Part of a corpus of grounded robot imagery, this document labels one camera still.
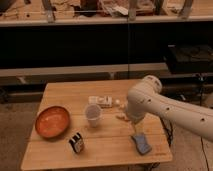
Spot tan stick end effector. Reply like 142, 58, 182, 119
132, 122, 144, 136

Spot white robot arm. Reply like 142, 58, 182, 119
125, 75, 213, 142

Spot blue sponge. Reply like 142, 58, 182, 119
131, 133, 152, 155

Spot orange toy carrot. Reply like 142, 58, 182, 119
116, 114, 130, 122

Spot wooden folding table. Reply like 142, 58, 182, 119
21, 80, 172, 171

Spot white tube box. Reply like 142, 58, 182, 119
88, 96, 120, 108

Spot clear plastic cup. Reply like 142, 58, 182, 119
85, 104, 102, 127

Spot black box on right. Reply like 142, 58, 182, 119
164, 45, 213, 74

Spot orange bowl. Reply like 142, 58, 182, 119
35, 106, 70, 138

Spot black cable on floor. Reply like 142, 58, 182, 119
199, 136, 212, 171

